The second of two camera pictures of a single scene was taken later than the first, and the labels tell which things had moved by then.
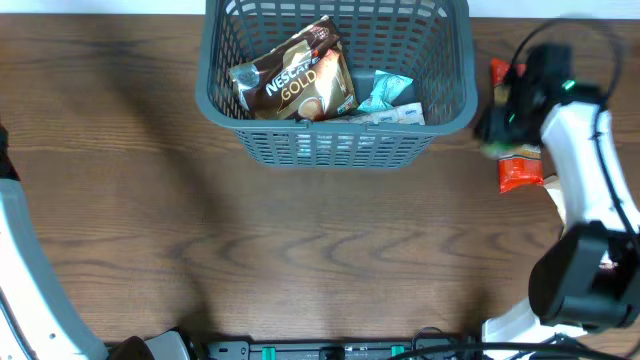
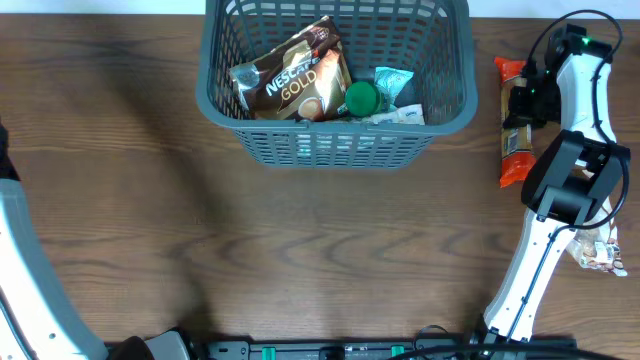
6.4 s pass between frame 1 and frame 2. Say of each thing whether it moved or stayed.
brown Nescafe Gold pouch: stayed
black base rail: stayed
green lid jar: moved
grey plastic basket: stayed
